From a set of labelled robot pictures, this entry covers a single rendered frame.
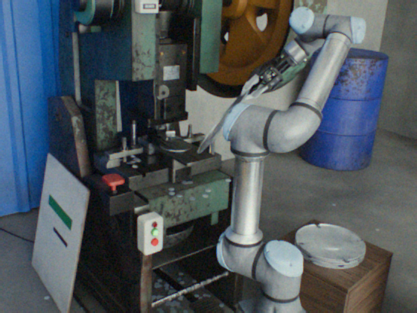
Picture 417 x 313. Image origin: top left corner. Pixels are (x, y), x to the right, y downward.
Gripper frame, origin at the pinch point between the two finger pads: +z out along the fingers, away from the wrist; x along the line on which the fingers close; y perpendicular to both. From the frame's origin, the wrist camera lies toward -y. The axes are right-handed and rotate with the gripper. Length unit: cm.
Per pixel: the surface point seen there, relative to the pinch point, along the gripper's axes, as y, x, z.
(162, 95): -13.8, -17.9, 25.2
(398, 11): -314, 102, -116
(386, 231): -98, 142, 5
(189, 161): 0.4, 5.1, 31.5
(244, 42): -41.3, -8.2, -8.7
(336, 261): -1, 75, 18
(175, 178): -8.1, 8.8, 43.4
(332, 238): -17, 76, 16
